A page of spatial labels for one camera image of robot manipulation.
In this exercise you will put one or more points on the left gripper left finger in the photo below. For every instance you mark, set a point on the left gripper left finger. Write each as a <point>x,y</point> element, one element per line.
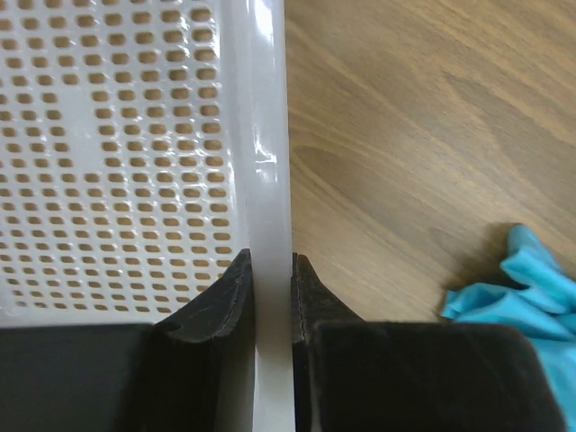
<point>198,367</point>

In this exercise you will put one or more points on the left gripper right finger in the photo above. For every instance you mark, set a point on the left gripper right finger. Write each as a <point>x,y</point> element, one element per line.
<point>356,375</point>

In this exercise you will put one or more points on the white perforated plastic basket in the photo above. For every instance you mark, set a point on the white perforated plastic basket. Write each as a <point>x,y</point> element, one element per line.
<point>144,144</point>

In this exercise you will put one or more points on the turquoise t shirt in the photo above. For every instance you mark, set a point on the turquoise t shirt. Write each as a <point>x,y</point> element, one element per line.
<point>542,308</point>

